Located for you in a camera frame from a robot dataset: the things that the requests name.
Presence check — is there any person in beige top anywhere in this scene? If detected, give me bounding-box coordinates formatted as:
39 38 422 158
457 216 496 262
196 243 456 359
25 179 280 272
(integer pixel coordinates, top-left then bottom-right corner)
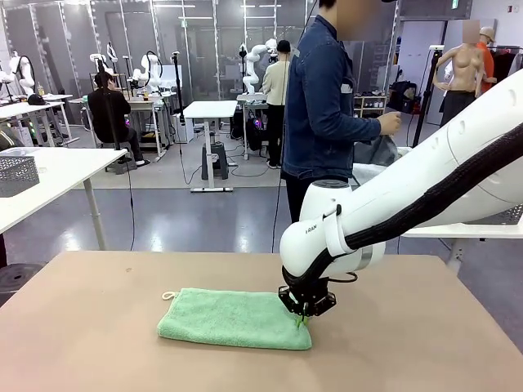
261 39 293 170

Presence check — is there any bare tan mannequin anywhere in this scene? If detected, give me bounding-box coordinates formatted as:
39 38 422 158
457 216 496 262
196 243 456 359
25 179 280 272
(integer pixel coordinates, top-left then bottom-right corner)
433 20 491 127

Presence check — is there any person's right forearm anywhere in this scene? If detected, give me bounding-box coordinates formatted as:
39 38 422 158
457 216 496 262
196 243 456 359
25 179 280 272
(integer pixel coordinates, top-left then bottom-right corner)
322 109 383 144

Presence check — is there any white table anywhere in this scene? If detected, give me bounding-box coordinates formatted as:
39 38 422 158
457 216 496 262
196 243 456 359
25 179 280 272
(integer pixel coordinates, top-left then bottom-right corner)
0 146 129 251
351 146 523 270

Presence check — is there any black light stand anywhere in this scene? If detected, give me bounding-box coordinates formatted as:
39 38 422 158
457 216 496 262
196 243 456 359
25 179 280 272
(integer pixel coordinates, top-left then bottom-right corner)
411 44 446 149

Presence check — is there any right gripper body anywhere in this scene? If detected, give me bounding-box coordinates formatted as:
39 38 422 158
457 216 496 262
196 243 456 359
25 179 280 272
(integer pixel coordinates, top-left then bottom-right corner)
294 281 330 305

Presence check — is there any white standing desk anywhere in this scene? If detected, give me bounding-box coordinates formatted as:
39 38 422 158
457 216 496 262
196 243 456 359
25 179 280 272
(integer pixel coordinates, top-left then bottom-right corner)
182 100 239 193

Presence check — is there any white shoe shelf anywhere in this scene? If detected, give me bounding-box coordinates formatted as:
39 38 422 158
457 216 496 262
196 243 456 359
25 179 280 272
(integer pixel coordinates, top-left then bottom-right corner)
351 94 389 120

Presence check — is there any computer with coloured lights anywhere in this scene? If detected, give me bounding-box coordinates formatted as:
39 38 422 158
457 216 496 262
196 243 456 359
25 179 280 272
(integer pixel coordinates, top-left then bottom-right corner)
244 116 266 151

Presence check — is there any black tripod pole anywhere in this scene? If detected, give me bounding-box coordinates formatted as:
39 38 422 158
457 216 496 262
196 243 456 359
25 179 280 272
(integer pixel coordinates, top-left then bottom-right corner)
171 51 188 126

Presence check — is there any seated person in black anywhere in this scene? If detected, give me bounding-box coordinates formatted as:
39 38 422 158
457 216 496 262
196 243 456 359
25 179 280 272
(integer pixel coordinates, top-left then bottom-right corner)
87 69 151 167

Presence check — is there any black bag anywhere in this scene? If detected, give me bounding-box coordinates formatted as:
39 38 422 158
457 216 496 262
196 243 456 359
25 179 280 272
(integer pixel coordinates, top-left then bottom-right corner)
390 80 418 114

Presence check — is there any person in denim jacket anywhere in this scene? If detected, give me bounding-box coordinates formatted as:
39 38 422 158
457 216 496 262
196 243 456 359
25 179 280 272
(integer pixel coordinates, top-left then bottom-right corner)
281 0 383 224

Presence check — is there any black braided cable sleeve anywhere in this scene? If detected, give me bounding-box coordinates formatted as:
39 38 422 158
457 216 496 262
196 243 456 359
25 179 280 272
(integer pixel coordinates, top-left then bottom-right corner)
280 122 523 295

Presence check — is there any person's right hand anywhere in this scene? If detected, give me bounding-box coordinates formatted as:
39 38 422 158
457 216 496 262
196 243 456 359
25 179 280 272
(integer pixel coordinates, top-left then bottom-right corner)
378 111 404 136

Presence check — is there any grey towel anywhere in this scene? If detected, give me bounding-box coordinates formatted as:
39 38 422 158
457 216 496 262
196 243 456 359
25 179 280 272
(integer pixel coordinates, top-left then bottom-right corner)
353 134 404 167

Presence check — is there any green towel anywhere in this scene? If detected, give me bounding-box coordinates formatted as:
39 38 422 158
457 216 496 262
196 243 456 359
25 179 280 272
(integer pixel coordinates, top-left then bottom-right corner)
157 287 314 351

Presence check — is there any clothes rack with garments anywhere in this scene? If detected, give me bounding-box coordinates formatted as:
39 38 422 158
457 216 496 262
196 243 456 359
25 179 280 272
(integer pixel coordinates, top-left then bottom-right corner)
488 44 523 103

